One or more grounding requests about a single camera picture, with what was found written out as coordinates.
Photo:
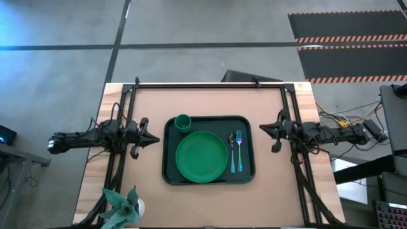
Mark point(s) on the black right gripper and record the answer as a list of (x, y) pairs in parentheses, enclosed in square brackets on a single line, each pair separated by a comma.
[(286, 130)]

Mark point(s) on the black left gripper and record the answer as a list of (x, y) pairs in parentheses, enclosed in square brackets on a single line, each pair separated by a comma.
[(135, 133)]

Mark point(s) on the green plastic cup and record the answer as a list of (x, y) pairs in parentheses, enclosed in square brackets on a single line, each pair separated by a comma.
[(182, 123)]

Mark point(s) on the green plastic plate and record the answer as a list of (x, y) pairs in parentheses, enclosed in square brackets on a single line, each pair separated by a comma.
[(201, 157)]

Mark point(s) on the dark green plastic tray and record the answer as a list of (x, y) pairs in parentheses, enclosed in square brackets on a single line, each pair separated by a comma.
[(210, 124)]

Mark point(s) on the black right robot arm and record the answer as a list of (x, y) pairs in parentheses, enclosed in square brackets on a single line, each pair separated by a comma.
[(334, 133)]

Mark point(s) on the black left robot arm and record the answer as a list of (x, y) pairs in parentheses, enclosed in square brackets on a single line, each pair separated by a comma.
[(79, 140)]

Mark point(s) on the black box behind table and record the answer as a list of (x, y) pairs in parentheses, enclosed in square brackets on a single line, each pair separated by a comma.
[(245, 76)]

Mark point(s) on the teal plant in white pot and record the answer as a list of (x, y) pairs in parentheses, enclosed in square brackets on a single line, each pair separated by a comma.
[(122, 208)]

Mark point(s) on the white box under desk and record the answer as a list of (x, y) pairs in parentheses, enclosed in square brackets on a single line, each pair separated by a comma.
[(351, 187)]

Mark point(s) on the black desk beam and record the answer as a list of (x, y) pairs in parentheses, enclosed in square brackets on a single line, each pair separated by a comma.
[(362, 170)]

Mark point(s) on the black power adapter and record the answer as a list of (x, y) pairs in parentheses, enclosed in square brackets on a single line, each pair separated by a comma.
[(376, 131)]

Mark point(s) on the black mat with orange stripes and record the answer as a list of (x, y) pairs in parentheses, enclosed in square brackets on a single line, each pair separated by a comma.
[(346, 25), (353, 62)]

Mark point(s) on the grey monitor back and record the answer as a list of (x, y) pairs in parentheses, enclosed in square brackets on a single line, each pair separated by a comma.
[(395, 127)]

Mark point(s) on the grey side desk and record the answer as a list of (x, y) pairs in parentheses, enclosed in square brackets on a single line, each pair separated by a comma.
[(19, 159)]

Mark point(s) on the black device with blue light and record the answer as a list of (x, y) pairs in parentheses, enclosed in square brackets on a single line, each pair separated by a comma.
[(6, 135)]

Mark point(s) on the backlit black keyboard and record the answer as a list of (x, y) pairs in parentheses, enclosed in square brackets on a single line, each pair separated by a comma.
[(392, 216)]

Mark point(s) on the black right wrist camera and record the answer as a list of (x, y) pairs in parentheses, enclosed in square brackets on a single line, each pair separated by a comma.
[(276, 146)]

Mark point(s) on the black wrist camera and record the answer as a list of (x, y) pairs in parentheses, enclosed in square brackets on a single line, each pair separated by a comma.
[(276, 146), (135, 152)]

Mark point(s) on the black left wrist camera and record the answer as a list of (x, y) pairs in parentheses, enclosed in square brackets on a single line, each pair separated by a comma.
[(135, 152)]

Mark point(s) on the black aluminium table frame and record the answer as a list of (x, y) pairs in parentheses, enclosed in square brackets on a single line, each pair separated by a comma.
[(206, 86)]

